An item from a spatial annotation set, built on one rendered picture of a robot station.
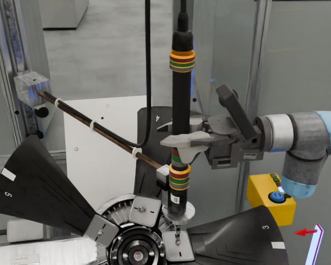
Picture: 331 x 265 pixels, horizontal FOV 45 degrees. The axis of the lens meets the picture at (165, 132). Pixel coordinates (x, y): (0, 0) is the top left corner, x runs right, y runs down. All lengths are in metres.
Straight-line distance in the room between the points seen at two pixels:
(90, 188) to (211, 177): 0.74
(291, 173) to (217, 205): 1.03
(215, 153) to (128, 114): 0.46
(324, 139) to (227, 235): 0.33
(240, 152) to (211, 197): 1.05
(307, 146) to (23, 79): 0.82
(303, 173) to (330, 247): 1.52
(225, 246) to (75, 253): 0.37
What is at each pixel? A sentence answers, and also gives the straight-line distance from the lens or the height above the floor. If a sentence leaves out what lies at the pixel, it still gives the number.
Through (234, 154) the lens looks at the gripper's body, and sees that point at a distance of 0.78.
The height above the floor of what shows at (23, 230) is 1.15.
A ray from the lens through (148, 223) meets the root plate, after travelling 0.92.
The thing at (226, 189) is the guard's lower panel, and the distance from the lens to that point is 1.83.
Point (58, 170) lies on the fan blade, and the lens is 0.89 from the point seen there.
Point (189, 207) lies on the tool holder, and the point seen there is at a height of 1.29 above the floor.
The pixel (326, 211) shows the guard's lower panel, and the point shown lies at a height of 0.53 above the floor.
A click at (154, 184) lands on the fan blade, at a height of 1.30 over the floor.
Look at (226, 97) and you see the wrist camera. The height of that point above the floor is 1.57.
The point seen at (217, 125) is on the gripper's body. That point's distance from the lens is 0.77.
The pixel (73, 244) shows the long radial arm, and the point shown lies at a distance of 1.05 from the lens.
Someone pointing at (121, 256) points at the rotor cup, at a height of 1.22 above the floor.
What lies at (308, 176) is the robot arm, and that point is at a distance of 0.88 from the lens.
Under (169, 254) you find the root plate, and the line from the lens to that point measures 0.93.
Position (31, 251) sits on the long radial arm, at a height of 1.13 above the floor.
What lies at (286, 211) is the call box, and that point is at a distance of 1.30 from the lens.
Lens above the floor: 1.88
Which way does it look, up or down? 31 degrees down
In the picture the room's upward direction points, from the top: straight up
